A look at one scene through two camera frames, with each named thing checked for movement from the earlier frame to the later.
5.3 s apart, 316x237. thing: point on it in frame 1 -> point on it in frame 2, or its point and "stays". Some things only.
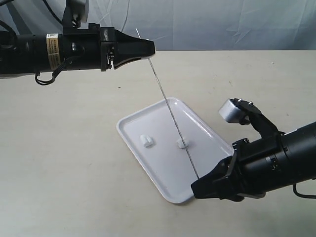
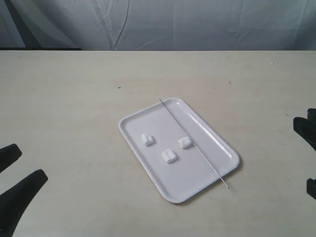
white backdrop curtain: (184, 25) stays
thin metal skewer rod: (173, 116) -> (193, 142)
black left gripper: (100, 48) -> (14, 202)
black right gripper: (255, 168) -> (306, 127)
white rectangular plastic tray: (173, 145) stays
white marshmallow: (147, 141) stays
